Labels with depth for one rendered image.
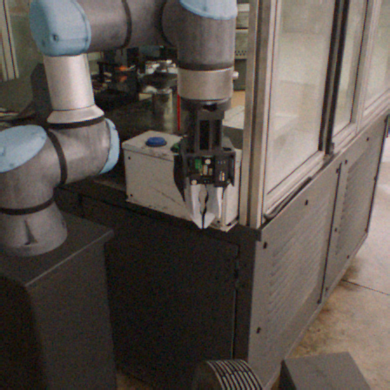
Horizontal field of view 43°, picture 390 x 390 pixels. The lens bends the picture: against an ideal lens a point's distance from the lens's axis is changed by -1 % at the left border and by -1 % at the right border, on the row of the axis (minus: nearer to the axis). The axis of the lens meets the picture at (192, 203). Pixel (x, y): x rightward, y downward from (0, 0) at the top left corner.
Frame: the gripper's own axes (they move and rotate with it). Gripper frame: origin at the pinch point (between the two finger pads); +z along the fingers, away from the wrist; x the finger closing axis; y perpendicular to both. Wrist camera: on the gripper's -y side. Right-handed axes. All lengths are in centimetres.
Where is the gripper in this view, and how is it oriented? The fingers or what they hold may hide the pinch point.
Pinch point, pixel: (202, 218)
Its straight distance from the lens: 78.9
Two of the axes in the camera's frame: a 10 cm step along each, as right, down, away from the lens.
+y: 1.1, 4.5, -8.9
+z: 0.0, 8.9, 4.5
